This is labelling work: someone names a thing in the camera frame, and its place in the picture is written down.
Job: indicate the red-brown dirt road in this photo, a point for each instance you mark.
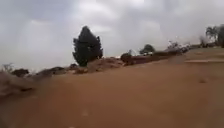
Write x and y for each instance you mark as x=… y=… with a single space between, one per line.
x=126 y=96

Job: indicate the dark conical tree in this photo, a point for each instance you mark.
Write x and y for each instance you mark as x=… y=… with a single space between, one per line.
x=87 y=46

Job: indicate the mound of earth and rubble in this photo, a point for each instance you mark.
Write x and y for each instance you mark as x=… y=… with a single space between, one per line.
x=103 y=63

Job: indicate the palm trees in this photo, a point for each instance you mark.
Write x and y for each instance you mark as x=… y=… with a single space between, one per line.
x=215 y=33

